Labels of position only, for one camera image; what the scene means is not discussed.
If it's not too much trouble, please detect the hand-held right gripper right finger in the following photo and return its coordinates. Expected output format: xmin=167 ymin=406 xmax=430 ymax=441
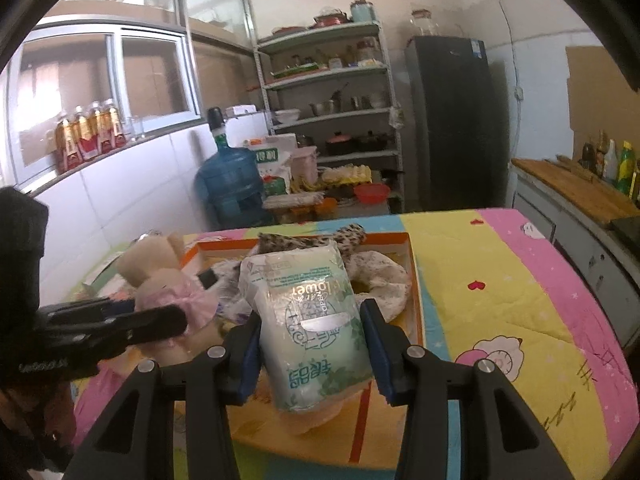
xmin=359 ymin=299 xmax=576 ymax=480

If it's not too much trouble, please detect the glass jar with red lid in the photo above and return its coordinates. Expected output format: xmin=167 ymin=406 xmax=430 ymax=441
xmin=410 ymin=9 xmax=441 ymax=37

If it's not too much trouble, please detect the leopard print cloth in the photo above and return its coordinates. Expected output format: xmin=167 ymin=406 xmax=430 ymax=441
xmin=256 ymin=223 xmax=369 ymax=262

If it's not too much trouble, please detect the red plastic basin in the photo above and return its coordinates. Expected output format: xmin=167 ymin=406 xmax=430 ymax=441
xmin=353 ymin=182 xmax=391 ymax=205

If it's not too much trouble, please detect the bag of eggs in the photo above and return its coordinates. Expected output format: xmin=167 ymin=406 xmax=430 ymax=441
xmin=320 ymin=165 xmax=374 ymax=186

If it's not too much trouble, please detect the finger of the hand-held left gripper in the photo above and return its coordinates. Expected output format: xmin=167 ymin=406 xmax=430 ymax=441
xmin=40 ymin=296 xmax=137 ymax=322
xmin=97 ymin=305 xmax=189 ymax=347

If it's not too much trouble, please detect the pack of amber drink bottles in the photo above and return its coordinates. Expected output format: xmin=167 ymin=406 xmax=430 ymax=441
xmin=53 ymin=98 xmax=129 ymax=176

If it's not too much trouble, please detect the person's left forearm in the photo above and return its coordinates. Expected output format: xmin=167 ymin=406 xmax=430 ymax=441
xmin=0 ymin=384 xmax=77 ymax=480

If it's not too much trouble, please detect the clear box of noodles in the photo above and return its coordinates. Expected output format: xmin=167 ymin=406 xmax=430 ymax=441
xmin=262 ymin=193 xmax=326 ymax=221

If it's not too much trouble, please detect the pink plastic container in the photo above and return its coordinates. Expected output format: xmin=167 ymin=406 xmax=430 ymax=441
xmin=290 ymin=146 xmax=319 ymax=186

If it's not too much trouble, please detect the dark grey refrigerator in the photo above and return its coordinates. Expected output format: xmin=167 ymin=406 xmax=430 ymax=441
xmin=403 ymin=35 xmax=494 ymax=211

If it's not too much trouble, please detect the brown cardboard sheet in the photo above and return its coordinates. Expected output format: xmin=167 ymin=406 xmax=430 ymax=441
xmin=564 ymin=45 xmax=640 ymax=162

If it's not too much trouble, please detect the yellow green bottle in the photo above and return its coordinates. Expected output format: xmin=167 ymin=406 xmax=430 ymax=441
xmin=617 ymin=140 xmax=636 ymax=196

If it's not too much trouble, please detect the cream floral cloth scrunchie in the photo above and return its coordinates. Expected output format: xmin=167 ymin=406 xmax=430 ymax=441
xmin=347 ymin=250 xmax=414 ymax=322

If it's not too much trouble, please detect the plush toy with pink bow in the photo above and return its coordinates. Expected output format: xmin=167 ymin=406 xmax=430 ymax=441
xmin=115 ymin=232 xmax=221 ymax=367

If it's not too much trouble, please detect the white green paper bag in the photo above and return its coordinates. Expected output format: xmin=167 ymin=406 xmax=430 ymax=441
xmin=254 ymin=134 xmax=299 ymax=196

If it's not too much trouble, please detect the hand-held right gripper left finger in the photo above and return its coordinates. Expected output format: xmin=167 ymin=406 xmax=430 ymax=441
xmin=62 ymin=312 xmax=263 ymax=480

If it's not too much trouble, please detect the black cooking pot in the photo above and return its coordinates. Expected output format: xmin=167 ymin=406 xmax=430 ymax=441
xmin=357 ymin=130 xmax=391 ymax=154

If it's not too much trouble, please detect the wooden cutting board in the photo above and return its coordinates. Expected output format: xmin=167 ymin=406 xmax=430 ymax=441
xmin=510 ymin=157 xmax=640 ymax=227

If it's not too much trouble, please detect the green white tissue pack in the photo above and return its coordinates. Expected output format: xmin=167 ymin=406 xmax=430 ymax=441
xmin=238 ymin=239 xmax=376 ymax=414

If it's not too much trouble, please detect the white metal shelf rack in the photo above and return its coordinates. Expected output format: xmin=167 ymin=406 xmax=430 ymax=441
xmin=254 ymin=20 xmax=405 ymax=214

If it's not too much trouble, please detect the white spray bottle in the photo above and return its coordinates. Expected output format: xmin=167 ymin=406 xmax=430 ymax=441
xmin=602 ymin=138 xmax=620 ymax=186

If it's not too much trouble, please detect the orange cardboard box tray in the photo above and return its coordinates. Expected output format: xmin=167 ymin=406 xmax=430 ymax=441
xmin=179 ymin=232 xmax=427 ymax=464

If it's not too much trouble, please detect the blue water jug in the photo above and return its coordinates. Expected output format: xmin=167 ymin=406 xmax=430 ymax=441
xmin=193 ymin=132 xmax=266 ymax=229

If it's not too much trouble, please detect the teal canister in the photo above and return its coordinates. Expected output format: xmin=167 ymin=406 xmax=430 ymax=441
xmin=349 ymin=0 xmax=376 ymax=24

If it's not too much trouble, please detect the pot with red lid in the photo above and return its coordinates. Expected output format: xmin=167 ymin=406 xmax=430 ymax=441
xmin=325 ymin=130 xmax=357 ymax=156

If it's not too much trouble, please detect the red pan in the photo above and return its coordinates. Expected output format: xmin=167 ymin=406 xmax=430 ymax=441
xmin=312 ymin=9 xmax=350 ymax=29

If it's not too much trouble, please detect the black water pump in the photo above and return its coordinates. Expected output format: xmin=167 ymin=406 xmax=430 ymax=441
xmin=206 ymin=107 xmax=229 ymax=148

